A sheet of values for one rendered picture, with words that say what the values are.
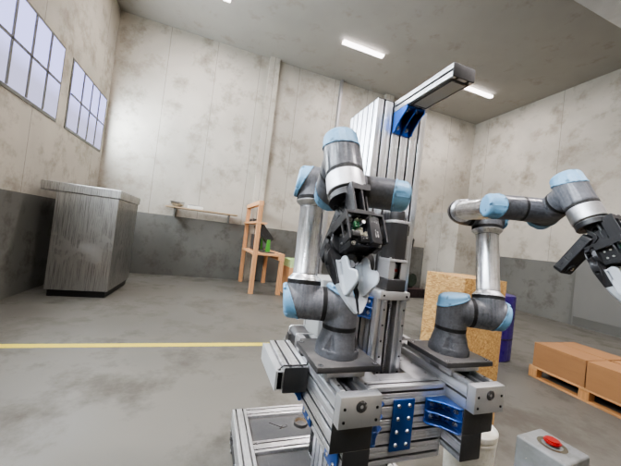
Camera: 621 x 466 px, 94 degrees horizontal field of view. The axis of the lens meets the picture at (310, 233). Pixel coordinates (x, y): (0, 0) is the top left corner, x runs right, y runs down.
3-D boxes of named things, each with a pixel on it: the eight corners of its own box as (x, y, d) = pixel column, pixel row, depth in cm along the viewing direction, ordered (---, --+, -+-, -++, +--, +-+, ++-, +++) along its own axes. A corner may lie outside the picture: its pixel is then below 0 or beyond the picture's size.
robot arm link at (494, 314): (461, 326, 121) (462, 204, 134) (499, 332, 119) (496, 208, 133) (474, 328, 109) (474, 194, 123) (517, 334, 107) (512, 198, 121)
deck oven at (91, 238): (66, 279, 593) (79, 190, 597) (128, 283, 629) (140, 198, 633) (24, 296, 457) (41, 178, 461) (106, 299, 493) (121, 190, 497)
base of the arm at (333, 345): (308, 344, 105) (311, 316, 105) (346, 343, 110) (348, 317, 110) (323, 361, 91) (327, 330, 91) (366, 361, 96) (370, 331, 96)
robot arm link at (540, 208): (509, 207, 95) (530, 188, 85) (546, 211, 94) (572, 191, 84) (514, 228, 91) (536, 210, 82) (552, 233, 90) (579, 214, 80)
